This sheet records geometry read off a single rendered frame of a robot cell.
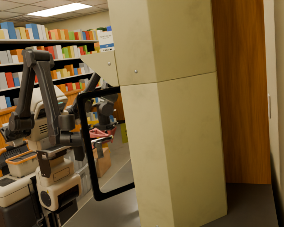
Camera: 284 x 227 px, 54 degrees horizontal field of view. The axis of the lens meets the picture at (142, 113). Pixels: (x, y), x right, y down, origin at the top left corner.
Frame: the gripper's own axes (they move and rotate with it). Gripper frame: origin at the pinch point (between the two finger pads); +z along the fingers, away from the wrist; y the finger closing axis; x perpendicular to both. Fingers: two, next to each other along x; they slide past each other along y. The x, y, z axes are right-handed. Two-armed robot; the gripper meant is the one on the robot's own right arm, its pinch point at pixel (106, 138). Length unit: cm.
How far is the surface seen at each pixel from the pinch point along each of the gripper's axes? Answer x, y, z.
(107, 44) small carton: -10.9, 33.3, 11.7
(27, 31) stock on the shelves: 231, 82, -230
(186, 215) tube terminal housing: -14.8, -20.5, 31.7
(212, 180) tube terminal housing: -7.3, -12.1, 39.2
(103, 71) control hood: -18.1, 25.6, 13.1
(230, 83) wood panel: 19, 14, 45
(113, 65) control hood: -18.1, 27.2, 16.3
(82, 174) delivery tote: 160, -94, -131
